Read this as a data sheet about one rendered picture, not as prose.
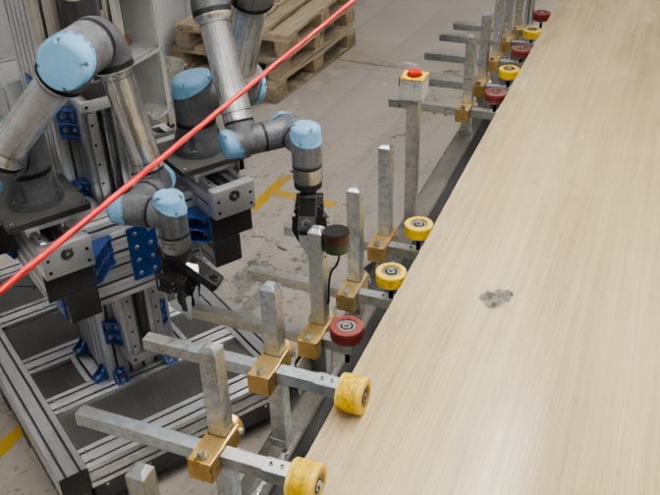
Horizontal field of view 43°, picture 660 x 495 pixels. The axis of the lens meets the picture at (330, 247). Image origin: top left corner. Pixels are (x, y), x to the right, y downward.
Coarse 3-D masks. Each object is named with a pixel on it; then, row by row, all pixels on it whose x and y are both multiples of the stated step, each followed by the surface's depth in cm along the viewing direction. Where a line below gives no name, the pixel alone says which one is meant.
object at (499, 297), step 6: (480, 294) 208; (486, 294) 206; (492, 294) 206; (498, 294) 206; (504, 294) 206; (510, 294) 207; (480, 300) 207; (486, 300) 206; (492, 300) 206; (498, 300) 204; (504, 300) 205; (510, 300) 206
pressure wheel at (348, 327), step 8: (336, 320) 200; (344, 320) 201; (352, 320) 201; (360, 320) 200; (336, 328) 198; (344, 328) 198; (352, 328) 198; (360, 328) 198; (336, 336) 197; (344, 336) 196; (352, 336) 196; (360, 336) 198; (336, 344) 198; (344, 344) 197; (352, 344) 197
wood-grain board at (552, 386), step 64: (576, 0) 408; (640, 0) 405; (576, 64) 337; (640, 64) 335; (512, 128) 289; (576, 128) 287; (640, 128) 286; (512, 192) 251; (576, 192) 250; (640, 192) 249; (448, 256) 223; (512, 256) 222; (576, 256) 222; (640, 256) 221; (384, 320) 201; (448, 320) 200; (512, 320) 200; (576, 320) 199; (640, 320) 198; (384, 384) 182; (448, 384) 182; (512, 384) 181; (576, 384) 180; (640, 384) 180; (320, 448) 167; (384, 448) 167; (448, 448) 166; (512, 448) 166; (576, 448) 165; (640, 448) 165
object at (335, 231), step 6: (330, 228) 192; (336, 228) 192; (342, 228) 191; (330, 234) 189; (336, 234) 189; (342, 234) 189; (330, 246) 190; (342, 246) 190; (324, 252) 194; (324, 258) 195; (336, 264) 196; (330, 276) 198
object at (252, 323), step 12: (192, 312) 214; (204, 312) 213; (216, 312) 212; (228, 312) 212; (240, 312) 212; (228, 324) 212; (240, 324) 210; (252, 324) 208; (288, 324) 207; (288, 336) 206; (324, 336) 203; (324, 348) 203; (336, 348) 202; (348, 348) 200
